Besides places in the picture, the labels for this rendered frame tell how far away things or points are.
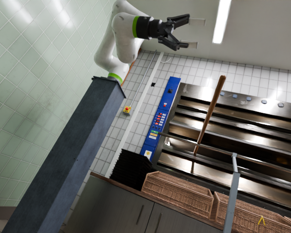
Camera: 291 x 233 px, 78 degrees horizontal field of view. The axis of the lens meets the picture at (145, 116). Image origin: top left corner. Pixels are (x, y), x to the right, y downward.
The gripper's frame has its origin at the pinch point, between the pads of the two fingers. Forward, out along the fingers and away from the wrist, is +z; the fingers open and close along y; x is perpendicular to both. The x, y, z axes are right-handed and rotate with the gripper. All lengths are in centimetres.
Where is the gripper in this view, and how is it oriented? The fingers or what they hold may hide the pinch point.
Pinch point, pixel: (198, 33)
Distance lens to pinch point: 83.5
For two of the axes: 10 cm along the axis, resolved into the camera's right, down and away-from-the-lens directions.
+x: -1.7, -4.7, -8.7
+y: -3.5, 8.5, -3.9
